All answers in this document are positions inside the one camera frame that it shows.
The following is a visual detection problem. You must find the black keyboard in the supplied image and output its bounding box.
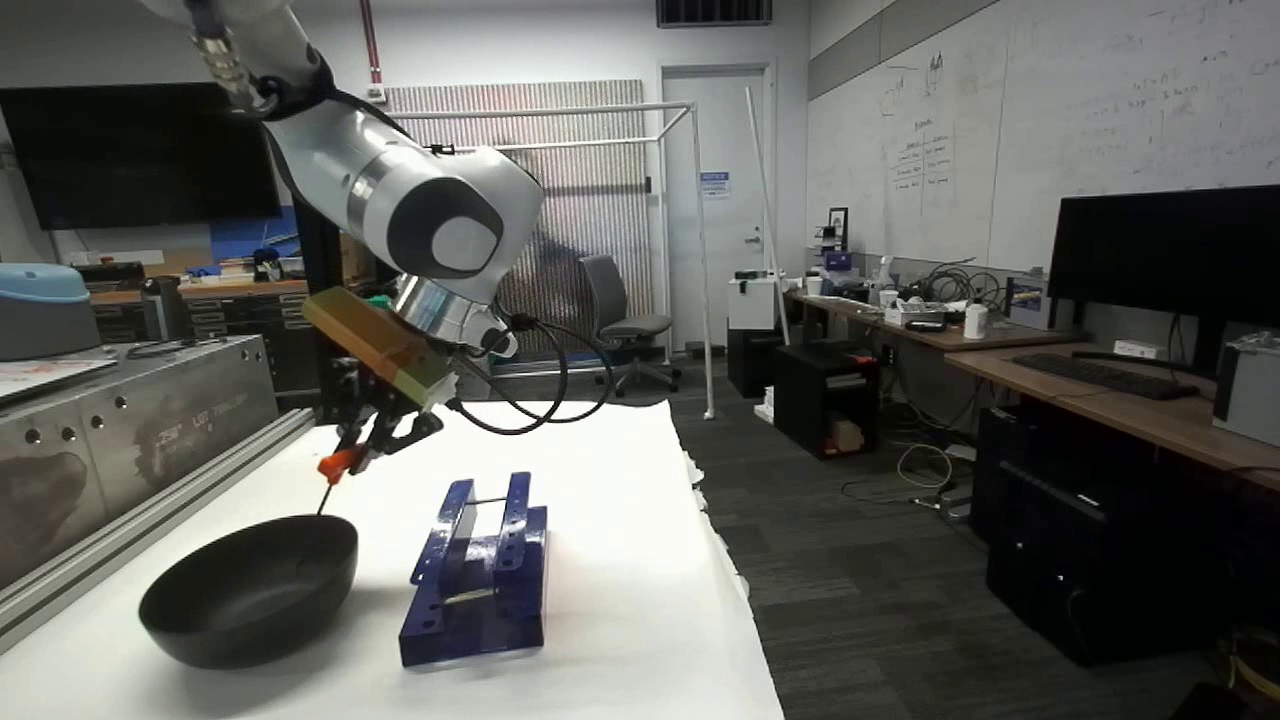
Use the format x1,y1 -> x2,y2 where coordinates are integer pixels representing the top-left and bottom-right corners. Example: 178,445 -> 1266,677
1009,351 -> 1200,402

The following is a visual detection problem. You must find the wooden desk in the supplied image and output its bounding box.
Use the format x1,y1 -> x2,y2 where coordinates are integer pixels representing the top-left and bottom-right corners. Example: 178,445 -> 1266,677
785,290 -> 1280,493

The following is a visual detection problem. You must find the grey metal machine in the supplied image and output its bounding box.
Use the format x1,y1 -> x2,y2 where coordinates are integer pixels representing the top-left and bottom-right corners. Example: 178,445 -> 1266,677
0,334 -> 319,656

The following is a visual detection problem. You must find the ceiling vent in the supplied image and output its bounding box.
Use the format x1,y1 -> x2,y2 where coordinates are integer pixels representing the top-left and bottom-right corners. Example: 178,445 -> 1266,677
655,0 -> 774,29

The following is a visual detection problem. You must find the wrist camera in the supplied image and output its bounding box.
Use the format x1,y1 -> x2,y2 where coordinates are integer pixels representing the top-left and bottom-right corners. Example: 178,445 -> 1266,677
301,287 -> 460,413

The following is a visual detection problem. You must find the grey box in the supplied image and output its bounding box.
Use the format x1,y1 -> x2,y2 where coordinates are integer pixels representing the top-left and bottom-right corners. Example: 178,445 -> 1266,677
1212,334 -> 1280,448

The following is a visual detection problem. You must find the white door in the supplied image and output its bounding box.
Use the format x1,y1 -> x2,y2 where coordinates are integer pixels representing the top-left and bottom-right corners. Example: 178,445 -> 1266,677
658,63 -> 779,353

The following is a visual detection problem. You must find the black monitor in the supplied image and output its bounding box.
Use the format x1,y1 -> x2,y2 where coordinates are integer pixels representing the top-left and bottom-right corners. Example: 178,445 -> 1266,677
1046,184 -> 1280,379

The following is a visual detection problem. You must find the orange handled screwdriver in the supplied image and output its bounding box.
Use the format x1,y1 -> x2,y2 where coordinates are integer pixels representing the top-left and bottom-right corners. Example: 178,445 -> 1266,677
316,446 -> 369,518

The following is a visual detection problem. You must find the blue grey lidded device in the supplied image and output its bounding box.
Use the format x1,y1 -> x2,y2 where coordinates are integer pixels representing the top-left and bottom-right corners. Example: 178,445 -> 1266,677
0,262 -> 104,362

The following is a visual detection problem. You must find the black computer tower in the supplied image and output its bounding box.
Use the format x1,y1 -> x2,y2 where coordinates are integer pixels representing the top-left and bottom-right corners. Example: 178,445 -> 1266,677
984,404 -> 1280,669

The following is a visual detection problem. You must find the wall mounted black screen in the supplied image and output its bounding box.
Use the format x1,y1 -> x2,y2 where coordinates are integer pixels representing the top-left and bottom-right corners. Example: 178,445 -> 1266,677
0,82 -> 285,232

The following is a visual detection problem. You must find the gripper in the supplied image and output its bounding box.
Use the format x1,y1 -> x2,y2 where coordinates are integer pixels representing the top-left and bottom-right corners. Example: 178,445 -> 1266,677
322,356 -> 447,477

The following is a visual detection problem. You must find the grey office chair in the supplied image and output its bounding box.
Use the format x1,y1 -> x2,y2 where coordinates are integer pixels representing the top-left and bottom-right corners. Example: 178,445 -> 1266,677
577,253 -> 684,398

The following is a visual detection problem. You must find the workbench with drawers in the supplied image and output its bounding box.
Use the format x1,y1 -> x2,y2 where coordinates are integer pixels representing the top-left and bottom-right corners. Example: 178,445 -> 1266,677
88,278 -> 323,399

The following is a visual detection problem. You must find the whiteboard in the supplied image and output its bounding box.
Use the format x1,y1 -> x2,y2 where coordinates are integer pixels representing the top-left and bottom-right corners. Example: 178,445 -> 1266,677
805,0 -> 1280,273

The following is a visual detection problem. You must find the white pipe frame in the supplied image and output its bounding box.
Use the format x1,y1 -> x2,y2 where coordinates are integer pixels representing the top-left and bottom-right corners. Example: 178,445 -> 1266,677
384,99 -> 718,422

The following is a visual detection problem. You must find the white box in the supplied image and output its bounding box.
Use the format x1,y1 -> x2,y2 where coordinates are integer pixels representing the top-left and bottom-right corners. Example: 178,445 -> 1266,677
726,274 -> 788,332

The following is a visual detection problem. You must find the black bowl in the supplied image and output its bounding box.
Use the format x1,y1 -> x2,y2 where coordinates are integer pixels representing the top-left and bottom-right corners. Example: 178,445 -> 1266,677
138,514 -> 360,670

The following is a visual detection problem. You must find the blue metal rack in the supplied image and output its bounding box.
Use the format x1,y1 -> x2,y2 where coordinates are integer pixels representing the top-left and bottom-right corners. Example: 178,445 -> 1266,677
398,471 -> 550,669

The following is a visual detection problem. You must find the black cabinet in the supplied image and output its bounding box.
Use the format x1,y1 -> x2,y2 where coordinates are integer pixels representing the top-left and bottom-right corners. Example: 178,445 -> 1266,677
772,341 -> 883,461

